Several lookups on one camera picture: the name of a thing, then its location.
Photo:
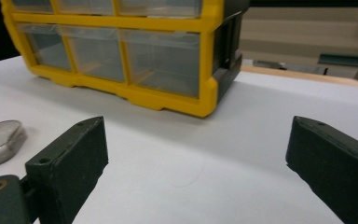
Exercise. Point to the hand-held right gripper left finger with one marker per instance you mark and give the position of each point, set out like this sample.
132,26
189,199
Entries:
68,168

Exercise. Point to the clear plastic drawer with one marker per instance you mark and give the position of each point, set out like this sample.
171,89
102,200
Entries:
94,53
85,6
45,46
160,7
163,62
32,4

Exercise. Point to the silver metal tin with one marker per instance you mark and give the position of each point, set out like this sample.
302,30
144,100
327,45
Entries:
0,143

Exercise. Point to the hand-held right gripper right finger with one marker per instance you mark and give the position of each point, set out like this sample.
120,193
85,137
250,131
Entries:
338,168

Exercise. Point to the yellow drawer organizer cabinet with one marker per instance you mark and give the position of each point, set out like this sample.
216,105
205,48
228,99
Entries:
209,62

